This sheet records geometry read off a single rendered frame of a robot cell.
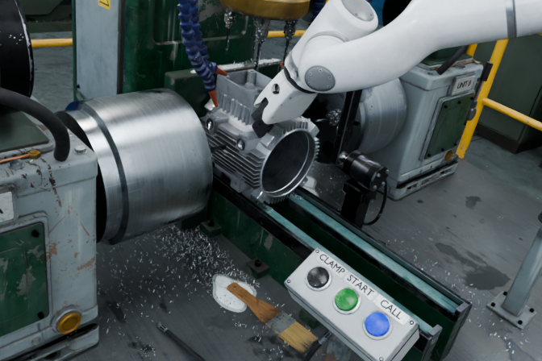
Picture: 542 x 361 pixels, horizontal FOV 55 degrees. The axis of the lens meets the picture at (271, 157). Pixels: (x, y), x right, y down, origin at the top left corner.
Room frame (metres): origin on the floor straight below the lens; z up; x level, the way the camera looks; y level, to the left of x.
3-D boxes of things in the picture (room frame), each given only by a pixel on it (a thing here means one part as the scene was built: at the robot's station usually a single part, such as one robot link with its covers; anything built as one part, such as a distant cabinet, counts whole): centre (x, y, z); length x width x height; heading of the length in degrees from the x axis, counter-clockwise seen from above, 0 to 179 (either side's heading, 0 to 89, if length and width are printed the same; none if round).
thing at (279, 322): (0.74, -0.05, 0.80); 0.21 x 0.05 x 0.01; 54
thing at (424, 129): (1.46, -0.36, 0.99); 0.35 x 0.31 x 0.37; 138
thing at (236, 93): (1.04, 0.06, 1.11); 0.12 x 0.11 x 0.07; 48
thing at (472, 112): (1.50, -0.53, 1.07); 0.08 x 0.07 x 0.20; 48
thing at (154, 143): (0.76, 0.28, 1.04); 0.37 x 0.25 x 0.25; 138
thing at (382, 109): (1.27, -0.18, 1.04); 0.41 x 0.25 x 0.25; 138
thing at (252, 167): (1.02, 0.03, 1.02); 0.20 x 0.19 x 0.19; 48
